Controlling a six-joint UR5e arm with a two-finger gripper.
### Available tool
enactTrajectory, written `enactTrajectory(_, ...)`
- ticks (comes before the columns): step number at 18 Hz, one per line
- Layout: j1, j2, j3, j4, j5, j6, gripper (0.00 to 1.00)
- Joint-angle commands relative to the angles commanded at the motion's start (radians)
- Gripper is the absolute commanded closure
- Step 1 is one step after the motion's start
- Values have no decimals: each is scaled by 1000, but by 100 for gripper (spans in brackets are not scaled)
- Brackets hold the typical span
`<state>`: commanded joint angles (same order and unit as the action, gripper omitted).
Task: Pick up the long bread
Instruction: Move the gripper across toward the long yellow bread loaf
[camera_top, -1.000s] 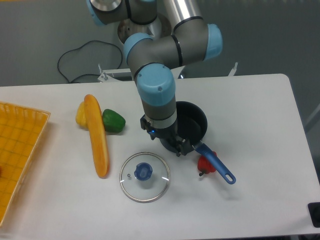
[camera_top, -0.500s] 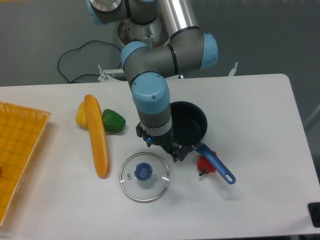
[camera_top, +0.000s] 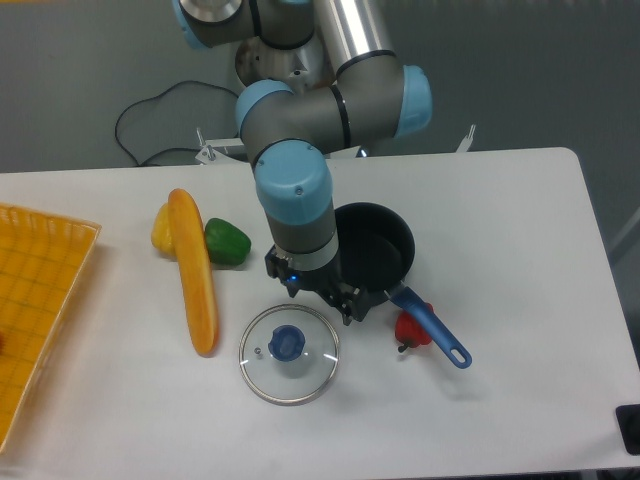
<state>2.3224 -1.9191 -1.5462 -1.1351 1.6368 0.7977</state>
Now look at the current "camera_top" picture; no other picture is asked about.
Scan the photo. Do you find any white bracket behind table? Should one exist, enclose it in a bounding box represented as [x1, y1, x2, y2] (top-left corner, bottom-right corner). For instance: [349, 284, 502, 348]
[456, 124, 476, 153]

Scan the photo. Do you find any red bell pepper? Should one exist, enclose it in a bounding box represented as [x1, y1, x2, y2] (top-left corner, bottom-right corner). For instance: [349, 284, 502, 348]
[394, 311, 432, 353]

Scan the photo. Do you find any long orange bread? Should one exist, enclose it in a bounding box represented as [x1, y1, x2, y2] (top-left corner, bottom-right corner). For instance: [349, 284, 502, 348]
[168, 189, 219, 357]

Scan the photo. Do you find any yellow woven basket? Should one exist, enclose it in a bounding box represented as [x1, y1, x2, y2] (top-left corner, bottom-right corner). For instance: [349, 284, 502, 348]
[1, 203, 101, 450]

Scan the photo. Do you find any yellow bell pepper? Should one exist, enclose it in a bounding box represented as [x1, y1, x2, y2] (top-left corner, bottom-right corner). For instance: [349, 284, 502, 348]
[151, 203, 176, 258]

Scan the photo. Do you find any green bell pepper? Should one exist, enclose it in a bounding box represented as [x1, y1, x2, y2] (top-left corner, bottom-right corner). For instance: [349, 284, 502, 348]
[204, 218, 252, 267]

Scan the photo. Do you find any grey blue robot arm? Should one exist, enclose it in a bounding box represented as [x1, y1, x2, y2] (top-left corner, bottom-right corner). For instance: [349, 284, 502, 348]
[173, 1, 433, 323]

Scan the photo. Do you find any glass lid blue knob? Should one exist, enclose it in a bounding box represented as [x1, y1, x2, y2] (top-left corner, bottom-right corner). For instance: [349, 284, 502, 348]
[238, 304, 340, 406]

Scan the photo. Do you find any black cable on floor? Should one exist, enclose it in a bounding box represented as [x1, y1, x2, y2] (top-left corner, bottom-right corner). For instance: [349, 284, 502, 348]
[114, 80, 241, 167]

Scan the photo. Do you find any black object table corner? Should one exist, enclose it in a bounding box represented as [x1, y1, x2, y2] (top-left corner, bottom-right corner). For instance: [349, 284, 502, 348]
[615, 404, 640, 456]

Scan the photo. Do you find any dark pot blue handle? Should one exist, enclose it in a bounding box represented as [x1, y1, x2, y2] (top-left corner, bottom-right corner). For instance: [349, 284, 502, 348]
[335, 202, 472, 369]

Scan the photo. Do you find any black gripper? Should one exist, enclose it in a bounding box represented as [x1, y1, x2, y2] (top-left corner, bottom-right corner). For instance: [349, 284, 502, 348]
[265, 247, 371, 326]

